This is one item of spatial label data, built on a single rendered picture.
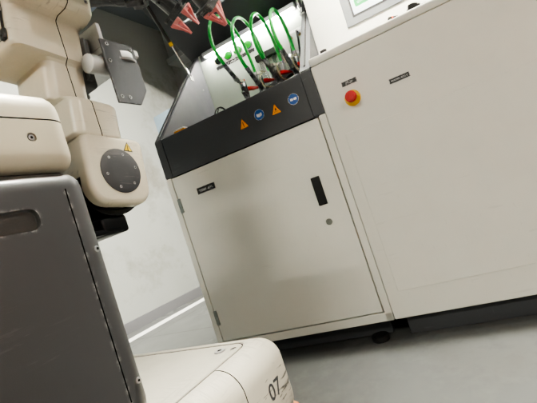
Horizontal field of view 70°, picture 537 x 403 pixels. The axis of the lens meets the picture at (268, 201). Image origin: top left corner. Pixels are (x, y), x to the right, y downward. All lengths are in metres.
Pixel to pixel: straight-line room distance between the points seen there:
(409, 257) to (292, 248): 0.40
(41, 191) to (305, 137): 0.92
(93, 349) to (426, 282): 1.00
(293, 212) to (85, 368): 0.92
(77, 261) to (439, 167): 1.01
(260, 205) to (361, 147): 0.42
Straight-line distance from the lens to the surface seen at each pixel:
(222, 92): 2.11
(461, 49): 1.31
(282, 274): 1.42
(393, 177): 1.27
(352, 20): 1.64
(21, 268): 0.58
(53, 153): 0.65
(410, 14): 1.34
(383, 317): 1.37
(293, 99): 1.36
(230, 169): 1.44
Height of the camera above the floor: 0.53
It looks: 2 degrees up
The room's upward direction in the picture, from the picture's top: 18 degrees counter-clockwise
